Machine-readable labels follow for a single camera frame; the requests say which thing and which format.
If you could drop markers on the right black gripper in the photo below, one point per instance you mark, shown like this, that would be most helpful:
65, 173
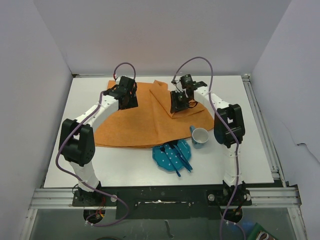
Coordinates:
176, 106

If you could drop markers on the green object at corner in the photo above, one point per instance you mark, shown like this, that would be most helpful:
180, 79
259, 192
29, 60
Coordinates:
259, 233

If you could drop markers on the blue plastic spoon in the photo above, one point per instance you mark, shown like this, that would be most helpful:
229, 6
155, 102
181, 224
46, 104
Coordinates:
175, 143

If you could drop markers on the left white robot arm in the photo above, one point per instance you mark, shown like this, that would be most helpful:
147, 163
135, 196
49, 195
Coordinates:
77, 144

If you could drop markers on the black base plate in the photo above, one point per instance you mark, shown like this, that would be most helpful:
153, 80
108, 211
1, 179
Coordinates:
165, 202

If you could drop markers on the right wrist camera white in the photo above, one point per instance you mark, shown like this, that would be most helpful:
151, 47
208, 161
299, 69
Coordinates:
175, 83

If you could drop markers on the blue polka dot plate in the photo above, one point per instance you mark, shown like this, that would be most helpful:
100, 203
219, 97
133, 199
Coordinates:
163, 163

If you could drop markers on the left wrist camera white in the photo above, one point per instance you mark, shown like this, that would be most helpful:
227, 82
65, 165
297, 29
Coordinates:
117, 78

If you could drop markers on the blue white mug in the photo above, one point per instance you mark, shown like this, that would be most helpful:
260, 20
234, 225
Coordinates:
199, 136

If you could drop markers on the blue plastic knife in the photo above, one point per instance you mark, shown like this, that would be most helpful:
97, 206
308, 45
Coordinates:
180, 157

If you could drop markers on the blue plastic fork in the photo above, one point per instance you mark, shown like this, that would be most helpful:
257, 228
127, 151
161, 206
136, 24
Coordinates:
164, 154

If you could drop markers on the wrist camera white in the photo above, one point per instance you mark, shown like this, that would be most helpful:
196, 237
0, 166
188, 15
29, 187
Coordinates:
117, 78
175, 83

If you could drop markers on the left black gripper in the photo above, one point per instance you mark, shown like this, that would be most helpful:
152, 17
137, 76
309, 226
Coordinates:
131, 103

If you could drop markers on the orange cloth placemat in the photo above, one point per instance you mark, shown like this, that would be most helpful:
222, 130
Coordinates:
151, 123

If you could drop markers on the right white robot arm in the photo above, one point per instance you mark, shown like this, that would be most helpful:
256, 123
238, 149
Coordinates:
228, 127

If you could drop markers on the aluminium frame rail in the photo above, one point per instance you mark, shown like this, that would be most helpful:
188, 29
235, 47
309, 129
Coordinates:
52, 217

